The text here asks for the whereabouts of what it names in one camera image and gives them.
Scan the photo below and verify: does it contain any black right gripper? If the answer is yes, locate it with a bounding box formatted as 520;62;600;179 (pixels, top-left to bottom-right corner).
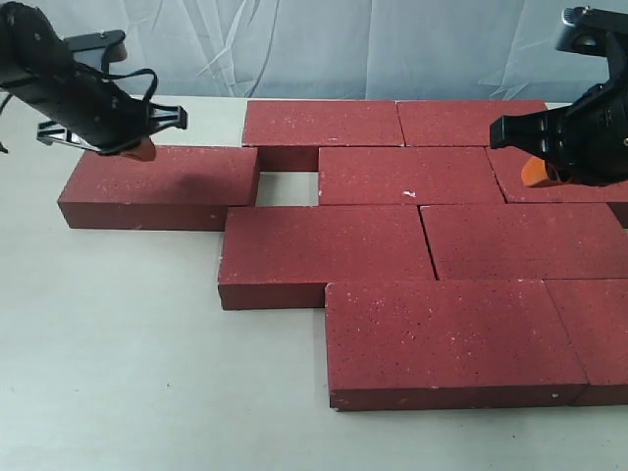
490;83;627;188

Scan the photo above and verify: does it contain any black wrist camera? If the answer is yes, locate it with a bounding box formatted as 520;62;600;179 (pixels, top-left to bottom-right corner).
554;6;627;88
63;29;128;72

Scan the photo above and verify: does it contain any red brick right row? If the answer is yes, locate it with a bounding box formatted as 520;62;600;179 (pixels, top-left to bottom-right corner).
485;147;627;229

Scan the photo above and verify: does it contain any red brick rear under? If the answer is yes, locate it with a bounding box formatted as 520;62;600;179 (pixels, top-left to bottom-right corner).
241;99;404;172

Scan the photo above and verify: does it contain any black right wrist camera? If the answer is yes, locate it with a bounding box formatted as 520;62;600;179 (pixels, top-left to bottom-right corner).
554;6;627;88

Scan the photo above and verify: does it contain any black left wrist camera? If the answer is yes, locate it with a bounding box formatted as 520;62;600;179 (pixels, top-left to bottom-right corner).
63;29;128;72

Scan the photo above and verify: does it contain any white backdrop curtain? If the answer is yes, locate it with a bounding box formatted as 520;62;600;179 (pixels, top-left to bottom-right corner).
40;1;607;102

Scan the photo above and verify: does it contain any red brick with white mark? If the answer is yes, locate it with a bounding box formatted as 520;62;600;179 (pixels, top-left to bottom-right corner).
318;147;504;206

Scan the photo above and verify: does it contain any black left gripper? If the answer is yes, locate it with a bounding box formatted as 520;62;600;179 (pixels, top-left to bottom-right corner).
1;2;188;162

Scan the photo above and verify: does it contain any red brick top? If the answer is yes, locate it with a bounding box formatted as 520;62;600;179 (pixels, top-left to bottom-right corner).
218;205;435;311

